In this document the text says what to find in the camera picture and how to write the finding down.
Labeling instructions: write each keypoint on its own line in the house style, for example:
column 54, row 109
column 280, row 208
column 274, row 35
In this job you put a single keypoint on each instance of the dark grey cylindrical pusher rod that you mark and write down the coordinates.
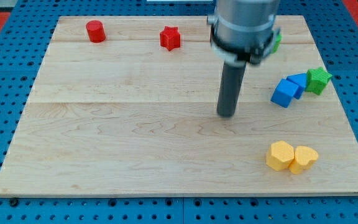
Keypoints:
column 231, row 82

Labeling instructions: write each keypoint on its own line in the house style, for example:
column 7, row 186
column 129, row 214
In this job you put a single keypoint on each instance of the yellow heart block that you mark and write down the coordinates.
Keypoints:
column 304, row 158

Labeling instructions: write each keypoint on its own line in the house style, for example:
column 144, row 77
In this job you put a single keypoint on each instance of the blue block behind cube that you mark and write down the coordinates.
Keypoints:
column 300, row 80

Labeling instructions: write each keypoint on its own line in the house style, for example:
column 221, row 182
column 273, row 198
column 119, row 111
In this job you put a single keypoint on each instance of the green block behind arm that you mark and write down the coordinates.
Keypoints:
column 277, row 43

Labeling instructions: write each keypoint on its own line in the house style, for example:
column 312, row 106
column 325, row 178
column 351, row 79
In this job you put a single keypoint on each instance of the red cylinder block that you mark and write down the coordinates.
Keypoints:
column 95, row 31

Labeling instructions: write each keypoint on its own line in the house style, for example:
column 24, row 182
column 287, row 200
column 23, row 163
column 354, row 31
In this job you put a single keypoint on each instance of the yellow hexagon block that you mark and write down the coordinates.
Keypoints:
column 279, row 155

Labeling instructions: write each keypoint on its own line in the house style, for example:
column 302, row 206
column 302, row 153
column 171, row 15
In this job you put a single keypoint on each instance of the green star block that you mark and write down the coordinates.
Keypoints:
column 317, row 80

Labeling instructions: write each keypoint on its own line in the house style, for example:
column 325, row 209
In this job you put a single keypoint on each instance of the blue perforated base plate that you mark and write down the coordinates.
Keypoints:
column 23, row 42

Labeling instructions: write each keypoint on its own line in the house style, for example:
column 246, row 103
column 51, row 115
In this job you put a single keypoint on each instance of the red star block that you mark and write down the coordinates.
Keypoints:
column 170, row 38

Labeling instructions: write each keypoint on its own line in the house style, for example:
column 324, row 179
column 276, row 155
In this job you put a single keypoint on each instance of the wooden board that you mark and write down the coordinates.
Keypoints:
column 128, row 118

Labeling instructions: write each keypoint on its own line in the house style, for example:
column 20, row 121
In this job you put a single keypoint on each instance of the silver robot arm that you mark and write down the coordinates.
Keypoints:
column 241, row 33

